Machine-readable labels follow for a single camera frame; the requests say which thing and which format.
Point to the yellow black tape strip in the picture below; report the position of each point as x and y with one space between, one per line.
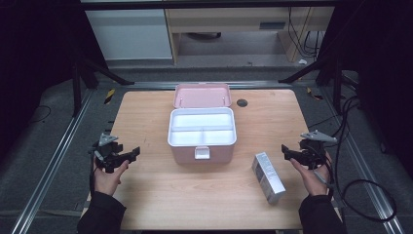
109 96
314 94

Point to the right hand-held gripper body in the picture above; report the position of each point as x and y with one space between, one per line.
313 152

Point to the silver carton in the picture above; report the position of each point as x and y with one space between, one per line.
268 177

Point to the small white floor object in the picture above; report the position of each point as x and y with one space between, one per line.
302 61

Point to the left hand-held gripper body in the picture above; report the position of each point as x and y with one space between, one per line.
108 154

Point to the person's right hand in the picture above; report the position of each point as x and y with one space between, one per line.
313 182

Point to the person's left hand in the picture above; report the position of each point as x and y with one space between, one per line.
105 182

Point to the metal floor rail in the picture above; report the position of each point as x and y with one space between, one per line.
48 169
152 85
363 169

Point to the white divided tray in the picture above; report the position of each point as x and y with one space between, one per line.
201 120

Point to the light wooden desk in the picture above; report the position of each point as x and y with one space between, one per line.
227 19

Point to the pink storage box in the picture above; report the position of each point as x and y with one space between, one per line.
201 96

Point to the white cabinet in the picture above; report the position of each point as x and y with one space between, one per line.
130 34

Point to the black stand leg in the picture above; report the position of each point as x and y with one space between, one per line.
97 70
324 70

